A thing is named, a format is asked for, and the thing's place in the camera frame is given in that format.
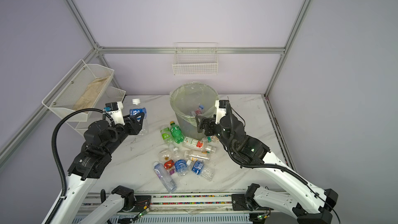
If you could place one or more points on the blue label crushed bottle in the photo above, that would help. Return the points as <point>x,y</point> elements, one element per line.
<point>201,169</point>

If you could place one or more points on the upper white mesh shelf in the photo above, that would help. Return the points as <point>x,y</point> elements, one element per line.
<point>64,96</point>

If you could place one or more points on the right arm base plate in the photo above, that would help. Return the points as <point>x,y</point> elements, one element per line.
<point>241,202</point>

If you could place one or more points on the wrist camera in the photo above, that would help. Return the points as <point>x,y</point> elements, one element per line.
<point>114,109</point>
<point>221,109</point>

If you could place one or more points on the aluminium frame back rail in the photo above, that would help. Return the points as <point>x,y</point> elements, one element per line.
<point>195,50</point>

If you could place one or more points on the white mesh shelf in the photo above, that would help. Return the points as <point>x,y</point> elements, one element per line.
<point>111,94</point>
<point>64,96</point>

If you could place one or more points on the white wire wall basket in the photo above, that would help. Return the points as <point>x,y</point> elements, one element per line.
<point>185,64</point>

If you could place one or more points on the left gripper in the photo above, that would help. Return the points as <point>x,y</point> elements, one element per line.
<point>132,125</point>

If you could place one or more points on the blue label round bottle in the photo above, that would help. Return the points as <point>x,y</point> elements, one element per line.
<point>180,162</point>

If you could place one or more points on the aluminium front rail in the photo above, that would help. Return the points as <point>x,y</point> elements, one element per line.
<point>219,202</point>

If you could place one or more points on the purple label clear bottle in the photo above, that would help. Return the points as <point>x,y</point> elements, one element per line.
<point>164,177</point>

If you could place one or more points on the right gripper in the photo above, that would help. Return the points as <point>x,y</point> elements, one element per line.
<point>208,123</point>

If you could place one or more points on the small green label bottle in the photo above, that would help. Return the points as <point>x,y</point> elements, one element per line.
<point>166,135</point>

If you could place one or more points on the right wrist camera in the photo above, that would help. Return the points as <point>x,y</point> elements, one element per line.
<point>221,109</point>

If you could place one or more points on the clear bottle orange cap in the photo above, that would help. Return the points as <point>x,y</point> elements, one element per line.
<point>195,155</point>

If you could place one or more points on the lower white mesh shelf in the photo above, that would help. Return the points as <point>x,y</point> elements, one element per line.
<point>111,94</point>

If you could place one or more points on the green plastic bin liner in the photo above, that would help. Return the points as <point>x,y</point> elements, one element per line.
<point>199,96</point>

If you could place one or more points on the white red label bottle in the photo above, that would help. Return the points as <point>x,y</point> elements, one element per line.
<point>193,144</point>

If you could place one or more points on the green soda bottle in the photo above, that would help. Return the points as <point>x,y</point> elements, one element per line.
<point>176,132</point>

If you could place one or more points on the beige cloth in shelf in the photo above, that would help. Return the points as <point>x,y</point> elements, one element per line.
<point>91,94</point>

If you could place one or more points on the red cap water bottle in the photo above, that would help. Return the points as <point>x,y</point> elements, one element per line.
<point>196,112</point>

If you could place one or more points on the red label small bottle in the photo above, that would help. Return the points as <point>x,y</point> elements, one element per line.
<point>166,158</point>

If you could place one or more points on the grey mesh waste bin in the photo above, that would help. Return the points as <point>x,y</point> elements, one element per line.
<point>191,121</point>

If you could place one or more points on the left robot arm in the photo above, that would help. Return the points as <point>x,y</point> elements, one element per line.
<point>102,138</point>

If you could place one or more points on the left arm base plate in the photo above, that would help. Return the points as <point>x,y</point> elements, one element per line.
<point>135,205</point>

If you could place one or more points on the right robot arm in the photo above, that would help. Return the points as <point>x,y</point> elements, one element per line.
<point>302,200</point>

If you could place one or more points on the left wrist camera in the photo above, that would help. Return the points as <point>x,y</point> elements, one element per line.
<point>114,109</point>

